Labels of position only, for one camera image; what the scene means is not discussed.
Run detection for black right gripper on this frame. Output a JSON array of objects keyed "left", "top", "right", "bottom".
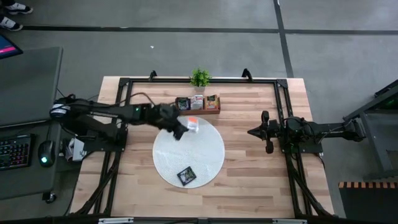
[{"left": 248, "top": 110, "right": 282, "bottom": 155}]

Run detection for Ahmad blackcurrant tea packet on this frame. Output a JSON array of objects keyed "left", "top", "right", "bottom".
[
  {"left": 176, "top": 166, "right": 198, "bottom": 187},
  {"left": 176, "top": 97, "right": 191, "bottom": 111}
]

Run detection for Ahmad mango tea packet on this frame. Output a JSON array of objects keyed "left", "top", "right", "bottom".
[{"left": 205, "top": 95, "right": 219, "bottom": 110}]

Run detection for wooden tea organizer box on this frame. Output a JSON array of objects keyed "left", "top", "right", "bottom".
[{"left": 175, "top": 95, "right": 221, "bottom": 116}]

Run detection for round white plate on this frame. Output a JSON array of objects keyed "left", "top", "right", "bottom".
[{"left": 152, "top": 115, "right": 226, "bottom": 189}]

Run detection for small potted green plant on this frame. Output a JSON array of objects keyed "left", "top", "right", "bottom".
[{"left": 189, "top": 68, "right": 212, "bottom": 93}]

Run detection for white adapter box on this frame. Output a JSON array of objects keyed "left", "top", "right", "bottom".
[{"left": 63, "top": 136, "right": 86, "bottom": 162}]

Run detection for grey metal cart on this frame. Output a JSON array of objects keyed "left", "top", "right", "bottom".
[{"left": 344, "top": 79, "right": 398, "bottom": 180}]

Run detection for dark cabinet with striped edge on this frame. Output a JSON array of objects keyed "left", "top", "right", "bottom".
[{"left": 338, "top": 181, "right": 398, "bottom": 224}]

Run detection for black computer mouse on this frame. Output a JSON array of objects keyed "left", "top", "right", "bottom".
[{"left": 37, "top": 139, "right": 57, "bottom": 168}]

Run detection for black caster wheel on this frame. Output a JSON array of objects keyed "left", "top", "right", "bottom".
[{"left": 42, "top": 192, "right": 57, "bottom": 205}]

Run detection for grey desk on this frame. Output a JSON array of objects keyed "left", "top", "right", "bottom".
[{"left": 0, "top": 46, "right": 65, "bottom": 202}]

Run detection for backlit black keyboard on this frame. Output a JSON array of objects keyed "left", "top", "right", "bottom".
[{"left": 0, "top": 133, "right": 35, "bottom": 171}]

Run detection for screen with pink stripe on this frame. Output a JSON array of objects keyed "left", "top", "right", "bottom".
[{"left": 0, "top": 33, "right": 24, "bottom": 60}]

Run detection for person's shoe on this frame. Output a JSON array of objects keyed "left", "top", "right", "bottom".
[
  {"left": 4, "top": 2, "right": 34, "bottom": 16},
  {"left": 0, "top": 15, "right": 24, "bottom": 32}
]

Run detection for black metal rig frame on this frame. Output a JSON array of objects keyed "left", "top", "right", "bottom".
[{"left": 70, "top": 68, "right": 335, "bottom": 218}]

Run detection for silver frame bracket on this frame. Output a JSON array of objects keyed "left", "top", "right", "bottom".
[
  {"left": 272, "top": 217, "right": 308, "bottom": 224},
  {"left": 98, "top": 217, "right": 134, "bottom": 224}
]

